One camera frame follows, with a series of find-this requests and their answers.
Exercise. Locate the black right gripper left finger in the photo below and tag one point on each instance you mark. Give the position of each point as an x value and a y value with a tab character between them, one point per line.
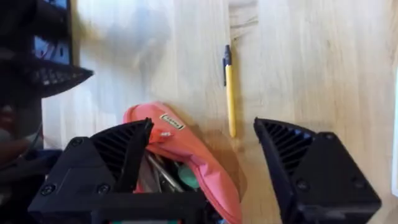
105	161

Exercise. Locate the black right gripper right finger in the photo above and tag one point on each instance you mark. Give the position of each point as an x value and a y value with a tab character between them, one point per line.
314	174

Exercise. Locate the pink soft zip bag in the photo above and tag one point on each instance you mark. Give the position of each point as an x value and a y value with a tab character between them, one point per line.
202	161

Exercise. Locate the yellow pen with blue cap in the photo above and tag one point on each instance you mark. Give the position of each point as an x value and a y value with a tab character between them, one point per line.
229	93

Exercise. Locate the black laptop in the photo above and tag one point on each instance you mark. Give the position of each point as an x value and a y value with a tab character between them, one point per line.
46	49

